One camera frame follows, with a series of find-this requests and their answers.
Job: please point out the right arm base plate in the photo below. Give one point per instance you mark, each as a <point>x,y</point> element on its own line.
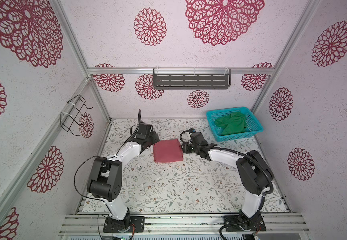
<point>256,224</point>

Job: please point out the green tank top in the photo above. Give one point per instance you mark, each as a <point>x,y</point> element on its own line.
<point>234,123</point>

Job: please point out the grey wall shelf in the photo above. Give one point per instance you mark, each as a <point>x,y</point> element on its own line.
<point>163,81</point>

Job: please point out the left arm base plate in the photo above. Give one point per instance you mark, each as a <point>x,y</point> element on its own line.
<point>128,225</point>

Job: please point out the teal plastic basket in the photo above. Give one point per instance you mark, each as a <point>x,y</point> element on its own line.
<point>251,125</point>

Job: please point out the aluminium front rail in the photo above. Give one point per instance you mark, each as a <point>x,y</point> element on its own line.
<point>184,224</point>

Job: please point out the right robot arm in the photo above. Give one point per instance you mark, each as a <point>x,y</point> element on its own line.
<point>255,174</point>

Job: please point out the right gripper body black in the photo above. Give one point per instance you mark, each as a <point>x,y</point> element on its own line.
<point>190,149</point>

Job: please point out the pink tank top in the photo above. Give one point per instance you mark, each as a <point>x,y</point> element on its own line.
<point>167,151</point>

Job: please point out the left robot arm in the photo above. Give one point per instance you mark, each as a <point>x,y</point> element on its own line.
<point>105,178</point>

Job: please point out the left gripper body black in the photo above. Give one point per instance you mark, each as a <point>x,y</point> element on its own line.
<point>153,138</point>

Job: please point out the black wire wall rack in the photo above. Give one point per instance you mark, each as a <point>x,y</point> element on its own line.
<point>77,121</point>

